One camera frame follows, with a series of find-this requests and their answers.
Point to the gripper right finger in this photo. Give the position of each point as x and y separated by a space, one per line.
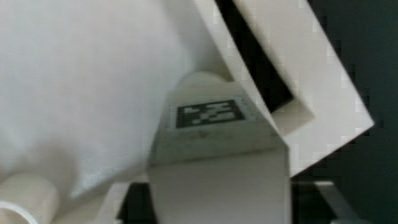
320 205

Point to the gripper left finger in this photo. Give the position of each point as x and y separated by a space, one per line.
126 208

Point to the white leg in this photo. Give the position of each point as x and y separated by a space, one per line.
218 174

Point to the white square tabletop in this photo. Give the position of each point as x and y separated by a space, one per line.
96 55

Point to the white U-shaped obstacle fence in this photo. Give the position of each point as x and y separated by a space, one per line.
323 118

